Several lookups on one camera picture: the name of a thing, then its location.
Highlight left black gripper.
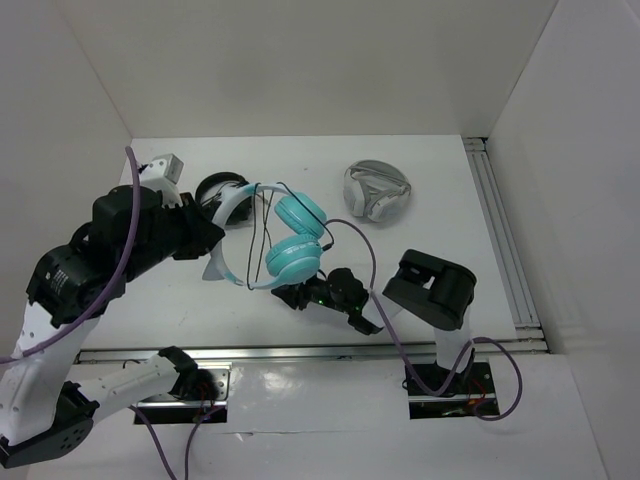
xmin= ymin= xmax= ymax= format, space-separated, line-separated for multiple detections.
xmin=120 ymin=191 xmax=226 ymax=282

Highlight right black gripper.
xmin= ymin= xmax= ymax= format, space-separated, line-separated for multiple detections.
xmin=271 ymin=264 xmax=352 ymax=314

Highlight teal white cat-ear headphones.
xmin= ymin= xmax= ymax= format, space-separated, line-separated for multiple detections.
xmin=201 ymin=180 xmax=329 ymax=291

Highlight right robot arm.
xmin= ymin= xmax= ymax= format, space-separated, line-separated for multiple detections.
xmin=271 ymin=249 xmax=477 ymax=392

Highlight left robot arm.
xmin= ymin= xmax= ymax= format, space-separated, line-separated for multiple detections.
xmin=1 ymin=186 xmax=224 ymax=469

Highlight black headphones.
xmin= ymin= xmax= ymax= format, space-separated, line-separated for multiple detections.
xmin=194 ymin=172 xmax=253 ymax=226

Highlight white cover plate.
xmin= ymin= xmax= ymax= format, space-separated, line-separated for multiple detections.
xmin=226 ymin=360 xmax=409 ymax=434

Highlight white grey gaming headset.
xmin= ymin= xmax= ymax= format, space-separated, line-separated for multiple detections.
xmin=343 ymin=159 xmax=412 ymax=223

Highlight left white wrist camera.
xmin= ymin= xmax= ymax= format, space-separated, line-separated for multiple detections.
xmin=138 ymin=153 xmax=184 ymax=207

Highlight aluminium front rail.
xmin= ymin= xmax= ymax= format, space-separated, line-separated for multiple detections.
xmin=75 ymin=335 xmax=549 ymax=364

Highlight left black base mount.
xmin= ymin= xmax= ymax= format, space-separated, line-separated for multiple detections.
xmin=135 ymin=362 xmax=231 ymax=425

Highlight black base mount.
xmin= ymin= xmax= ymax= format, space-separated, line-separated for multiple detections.
xmin=135 ymin=362 xmax=231 ymax=425
xmin=402 ymin=361 xmax=500 ymax=420

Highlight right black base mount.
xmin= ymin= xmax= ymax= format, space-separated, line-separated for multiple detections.
xmin=402 ymin=361 xmax=500 ymax=420

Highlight aluminium side rail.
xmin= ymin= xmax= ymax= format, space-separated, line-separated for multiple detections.
xmin=462 ymin=137 xmax=549 ymax=352

